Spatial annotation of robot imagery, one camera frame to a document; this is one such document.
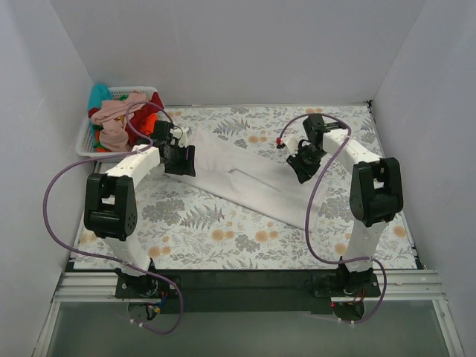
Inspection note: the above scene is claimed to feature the white t shirt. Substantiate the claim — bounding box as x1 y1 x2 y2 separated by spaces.
170 126 314 230

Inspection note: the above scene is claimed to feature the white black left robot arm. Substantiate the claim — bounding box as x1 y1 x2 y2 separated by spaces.
84 121 196 298

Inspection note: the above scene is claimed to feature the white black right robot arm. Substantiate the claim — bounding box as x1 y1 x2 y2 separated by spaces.
276 113 404 303

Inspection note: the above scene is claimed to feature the orange t shirt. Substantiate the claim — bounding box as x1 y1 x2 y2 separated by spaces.
142 113 158 136

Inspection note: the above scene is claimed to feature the red t shirt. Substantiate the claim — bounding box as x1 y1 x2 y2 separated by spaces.
124 91 164 147

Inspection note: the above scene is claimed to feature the floral patterned table mat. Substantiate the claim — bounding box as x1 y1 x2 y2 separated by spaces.
73 104 418 271

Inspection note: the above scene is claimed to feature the pink t shirt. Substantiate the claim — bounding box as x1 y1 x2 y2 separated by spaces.
90 92 147 152

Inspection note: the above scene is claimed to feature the green garment in basket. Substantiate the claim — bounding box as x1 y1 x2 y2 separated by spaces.
92 125 109 153

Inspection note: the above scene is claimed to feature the white plastic laundry basket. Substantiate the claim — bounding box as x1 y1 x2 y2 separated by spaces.
75 86 158 162

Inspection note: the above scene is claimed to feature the teal t shirt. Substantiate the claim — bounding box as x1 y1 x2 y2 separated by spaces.
88 83 113 118

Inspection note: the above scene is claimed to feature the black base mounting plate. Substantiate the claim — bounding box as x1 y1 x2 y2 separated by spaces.
115 268 383 315

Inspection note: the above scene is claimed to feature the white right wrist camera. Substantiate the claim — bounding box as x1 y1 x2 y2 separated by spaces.
276 135 300 156

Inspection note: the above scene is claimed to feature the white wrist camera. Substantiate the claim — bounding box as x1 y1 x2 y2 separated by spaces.
276 135 300 156
170 126 192 147

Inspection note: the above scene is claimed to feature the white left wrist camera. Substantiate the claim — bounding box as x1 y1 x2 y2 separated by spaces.
170 126 192 147

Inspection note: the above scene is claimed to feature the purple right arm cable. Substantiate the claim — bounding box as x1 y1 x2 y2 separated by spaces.
277 114 387 325

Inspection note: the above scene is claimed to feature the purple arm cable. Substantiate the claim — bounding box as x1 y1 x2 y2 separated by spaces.
42 102 185 335
277 114 387 325

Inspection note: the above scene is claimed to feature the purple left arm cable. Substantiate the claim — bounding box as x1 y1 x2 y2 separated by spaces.
42 102 185 335

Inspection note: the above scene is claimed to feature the aluminium frame rail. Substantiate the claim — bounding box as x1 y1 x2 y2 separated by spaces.
51 270 123 303

